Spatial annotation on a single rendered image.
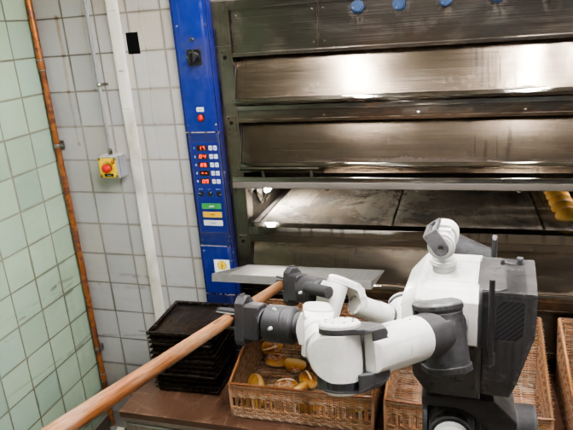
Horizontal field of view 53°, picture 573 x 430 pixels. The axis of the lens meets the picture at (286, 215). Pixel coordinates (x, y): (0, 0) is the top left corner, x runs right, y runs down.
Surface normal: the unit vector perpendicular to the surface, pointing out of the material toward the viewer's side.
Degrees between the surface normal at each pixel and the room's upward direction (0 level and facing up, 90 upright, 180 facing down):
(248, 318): 75
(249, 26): 90
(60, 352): 90
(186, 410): 0
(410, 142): 70
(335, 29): 90
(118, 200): 90
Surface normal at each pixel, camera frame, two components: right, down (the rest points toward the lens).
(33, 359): 0.96, 0.02
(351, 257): -0.28, -0.02
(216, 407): -0.07, -0.95
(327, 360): -0.70, 0.04
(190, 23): -0.27, 0.33
